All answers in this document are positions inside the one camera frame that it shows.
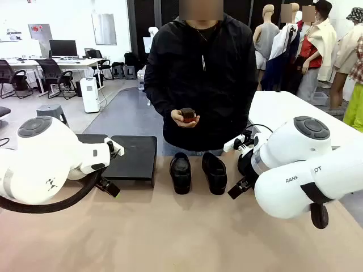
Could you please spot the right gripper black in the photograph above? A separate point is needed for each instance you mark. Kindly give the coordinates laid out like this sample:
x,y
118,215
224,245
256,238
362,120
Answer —
x,y
246,168

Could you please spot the black leather loafer shoe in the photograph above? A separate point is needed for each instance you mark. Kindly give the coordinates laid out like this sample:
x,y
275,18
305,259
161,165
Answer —
x,y
180,175
214,175

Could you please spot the small dark red device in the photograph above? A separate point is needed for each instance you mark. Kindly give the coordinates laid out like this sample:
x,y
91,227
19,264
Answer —
x,y
188,113

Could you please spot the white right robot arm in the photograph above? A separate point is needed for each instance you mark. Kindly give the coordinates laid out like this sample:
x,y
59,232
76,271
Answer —
x,y
297,175

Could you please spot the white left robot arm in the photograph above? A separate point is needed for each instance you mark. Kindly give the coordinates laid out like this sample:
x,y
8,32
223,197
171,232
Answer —
x,y
42,158

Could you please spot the person's left forearm black sleeve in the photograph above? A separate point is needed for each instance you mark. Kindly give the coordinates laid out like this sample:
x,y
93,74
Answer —
x,y
245,113

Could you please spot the person's right forearm black sleeve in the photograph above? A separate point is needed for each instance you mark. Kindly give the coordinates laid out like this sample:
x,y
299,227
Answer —
x,y
160,109

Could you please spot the black metal shoe stand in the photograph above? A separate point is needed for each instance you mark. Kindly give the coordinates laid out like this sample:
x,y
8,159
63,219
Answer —
x,y
90,138
133,161

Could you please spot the person's right hand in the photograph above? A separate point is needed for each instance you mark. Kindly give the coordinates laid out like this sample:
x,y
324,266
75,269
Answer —
x,y
176,116

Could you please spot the person's blue jeans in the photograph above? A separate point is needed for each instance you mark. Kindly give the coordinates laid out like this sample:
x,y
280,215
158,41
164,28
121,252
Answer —
x,y
167,148

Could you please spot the white table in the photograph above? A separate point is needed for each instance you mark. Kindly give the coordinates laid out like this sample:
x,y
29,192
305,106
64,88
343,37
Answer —
x,y
283,107

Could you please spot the white air purifier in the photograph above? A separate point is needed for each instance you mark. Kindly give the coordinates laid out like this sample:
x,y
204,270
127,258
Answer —
x,y
90,96

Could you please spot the grey plastic stool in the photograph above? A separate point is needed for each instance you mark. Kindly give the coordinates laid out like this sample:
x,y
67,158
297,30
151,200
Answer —
x,y
51,109

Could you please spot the person torso black jacket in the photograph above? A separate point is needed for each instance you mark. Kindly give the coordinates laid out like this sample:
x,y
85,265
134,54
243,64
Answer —
x,y
204,85

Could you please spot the small grey stool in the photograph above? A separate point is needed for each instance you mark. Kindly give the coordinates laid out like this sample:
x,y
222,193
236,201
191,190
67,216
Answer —
x,y
117,71
130,72

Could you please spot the clear plastic crate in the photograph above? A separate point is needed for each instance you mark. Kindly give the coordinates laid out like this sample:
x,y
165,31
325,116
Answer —
x,y
320,97

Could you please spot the white office desk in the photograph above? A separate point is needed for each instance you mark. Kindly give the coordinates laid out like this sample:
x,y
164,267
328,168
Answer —
x,y
79,63

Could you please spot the black backpack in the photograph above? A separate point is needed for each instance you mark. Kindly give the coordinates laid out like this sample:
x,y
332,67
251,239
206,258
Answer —
x,y
131,61

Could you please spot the black padded seat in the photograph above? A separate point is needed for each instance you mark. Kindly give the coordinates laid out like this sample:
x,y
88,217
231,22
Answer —
x,y
3,112

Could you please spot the black office chair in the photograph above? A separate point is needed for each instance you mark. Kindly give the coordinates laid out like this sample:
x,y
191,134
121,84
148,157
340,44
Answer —
x,y
51,71
95,54
5,71

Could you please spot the yellow-green trousers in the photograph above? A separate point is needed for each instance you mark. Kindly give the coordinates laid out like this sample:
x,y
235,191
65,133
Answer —
x,y
356,110

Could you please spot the black computer monitor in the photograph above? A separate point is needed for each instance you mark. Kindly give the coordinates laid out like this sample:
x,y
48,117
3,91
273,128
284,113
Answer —
x,y
63,48

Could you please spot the mannequin in white navy jacket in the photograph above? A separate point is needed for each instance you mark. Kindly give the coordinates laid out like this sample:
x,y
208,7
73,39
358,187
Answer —
x,y
283,45

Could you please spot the mannequin in grey tank top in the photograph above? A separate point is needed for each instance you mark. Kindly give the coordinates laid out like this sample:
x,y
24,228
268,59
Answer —
x,y
266,37

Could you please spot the white mannequin bust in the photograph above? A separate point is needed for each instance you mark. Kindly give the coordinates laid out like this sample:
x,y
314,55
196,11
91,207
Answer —
x,y
153,31

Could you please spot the grey board red sticker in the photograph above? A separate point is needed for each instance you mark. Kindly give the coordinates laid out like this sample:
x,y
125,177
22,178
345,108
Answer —
x,y
42,37

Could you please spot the plaid shirt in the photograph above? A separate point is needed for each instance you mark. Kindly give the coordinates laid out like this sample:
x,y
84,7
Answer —
x,y
358,65

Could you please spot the mannequin red top cream jacket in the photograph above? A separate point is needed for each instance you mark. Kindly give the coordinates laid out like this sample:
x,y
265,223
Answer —
x,y
326,39

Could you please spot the mannequin beige coat bucket hat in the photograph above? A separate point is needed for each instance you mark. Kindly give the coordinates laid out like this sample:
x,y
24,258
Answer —
x,y
350,48

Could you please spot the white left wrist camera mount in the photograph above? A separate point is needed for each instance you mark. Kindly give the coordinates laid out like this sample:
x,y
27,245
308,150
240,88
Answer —
x,y
120,151

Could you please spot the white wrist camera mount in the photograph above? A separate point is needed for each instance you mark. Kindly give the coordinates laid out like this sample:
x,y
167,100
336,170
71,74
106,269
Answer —
x,y
120,151
229,146

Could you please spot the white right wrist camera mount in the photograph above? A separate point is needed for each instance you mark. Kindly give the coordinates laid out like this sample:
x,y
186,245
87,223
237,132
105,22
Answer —
x,y
229,146

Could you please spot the pale wall poster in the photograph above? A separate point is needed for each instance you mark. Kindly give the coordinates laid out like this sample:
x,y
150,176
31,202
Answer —
x,y
103,28

